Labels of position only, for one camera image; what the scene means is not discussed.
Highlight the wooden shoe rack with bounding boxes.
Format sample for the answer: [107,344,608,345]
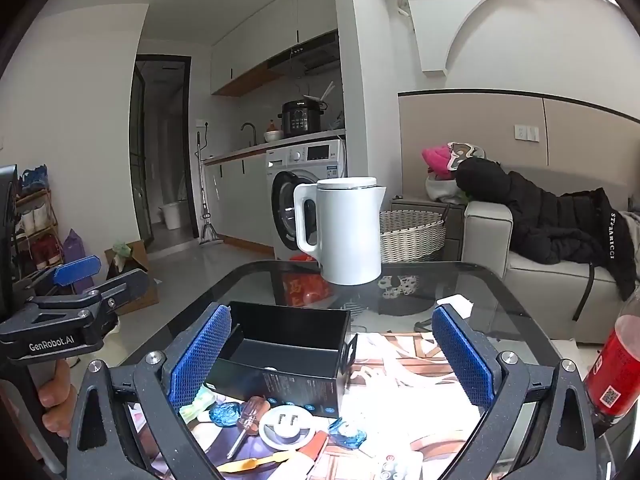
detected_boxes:
[12,165,66,291]

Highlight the black and white slippers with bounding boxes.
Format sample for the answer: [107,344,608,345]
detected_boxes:
[377,275,418,316]

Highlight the white washing machine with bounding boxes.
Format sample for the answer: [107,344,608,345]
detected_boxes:
[264,139,348,263]

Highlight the white electric kettle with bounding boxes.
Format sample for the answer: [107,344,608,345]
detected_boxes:
[293,176,387,286]

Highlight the beige sofa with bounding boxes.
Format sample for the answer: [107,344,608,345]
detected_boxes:
[462,200,640,346]

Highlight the white kitchen base cabinet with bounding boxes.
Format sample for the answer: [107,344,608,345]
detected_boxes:
[202,152,273,248]

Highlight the red capped glue tube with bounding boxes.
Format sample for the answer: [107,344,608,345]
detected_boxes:
[297,432,331,462]

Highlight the orange plastic scraper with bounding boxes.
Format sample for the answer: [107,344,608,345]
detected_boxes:
[216,451,301,473]

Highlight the pink hat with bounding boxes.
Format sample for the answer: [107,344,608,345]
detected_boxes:
[421,146,458,178]

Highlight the white charger cube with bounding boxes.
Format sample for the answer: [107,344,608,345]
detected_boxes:
[436,296,475,318]

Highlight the black puffer jacket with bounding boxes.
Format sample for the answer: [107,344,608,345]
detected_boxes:
[455,157,638,301]

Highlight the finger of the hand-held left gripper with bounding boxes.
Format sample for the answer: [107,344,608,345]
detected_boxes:
[15,255,103,302]
[0,269,151,361]

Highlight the person's left hand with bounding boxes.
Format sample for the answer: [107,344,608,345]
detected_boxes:
[36,359,81,443]

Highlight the woven laundry basket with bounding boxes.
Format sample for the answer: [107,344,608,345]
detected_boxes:
[379,208,447,264]

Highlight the red bag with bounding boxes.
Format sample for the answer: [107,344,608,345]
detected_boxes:
[281,255,331,308]

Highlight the printed table mat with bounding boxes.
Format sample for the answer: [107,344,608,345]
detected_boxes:
[122,330,506,480]

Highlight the brown handled screwdriver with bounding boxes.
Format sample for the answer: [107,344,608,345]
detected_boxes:
[226,396,271,460]

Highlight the white cloth bag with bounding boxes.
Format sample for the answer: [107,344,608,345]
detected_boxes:
[425,172,468,205]

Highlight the black cardboard box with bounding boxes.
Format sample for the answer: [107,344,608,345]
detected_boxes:
[202,301,359,420]

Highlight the brown cardboard box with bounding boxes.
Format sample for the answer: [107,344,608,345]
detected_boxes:
[104,241,161,316]

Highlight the patterned cap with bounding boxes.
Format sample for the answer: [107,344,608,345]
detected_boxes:
[446,141,488,170]

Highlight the mop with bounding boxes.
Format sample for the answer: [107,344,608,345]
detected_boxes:
[195,130,224,247]

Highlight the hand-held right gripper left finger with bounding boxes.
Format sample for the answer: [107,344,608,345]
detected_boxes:
[67,302,233,480]

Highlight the white round plug adapter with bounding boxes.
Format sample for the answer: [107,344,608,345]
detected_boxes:
[259,405,317,451]

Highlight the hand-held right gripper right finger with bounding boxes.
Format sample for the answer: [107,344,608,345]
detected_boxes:
[431,304,601,480]

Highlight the white bucket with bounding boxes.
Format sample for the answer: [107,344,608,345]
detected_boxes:
[160,201,186,231]

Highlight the range hood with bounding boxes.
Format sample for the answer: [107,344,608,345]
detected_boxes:
[266,45,341,73]

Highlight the pale green packet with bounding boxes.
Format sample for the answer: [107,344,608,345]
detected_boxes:
[179,389,218,423]

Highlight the white wall cabinets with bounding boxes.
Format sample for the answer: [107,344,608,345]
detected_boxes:
[210,0,341,97]

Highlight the purple bag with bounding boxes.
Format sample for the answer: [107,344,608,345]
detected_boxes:
[64,229,93,293]

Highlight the red drink bottle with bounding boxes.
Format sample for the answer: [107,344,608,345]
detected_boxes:
[582,285,640,431]

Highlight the black rice cooker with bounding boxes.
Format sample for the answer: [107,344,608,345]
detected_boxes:
[278,99,328,138]

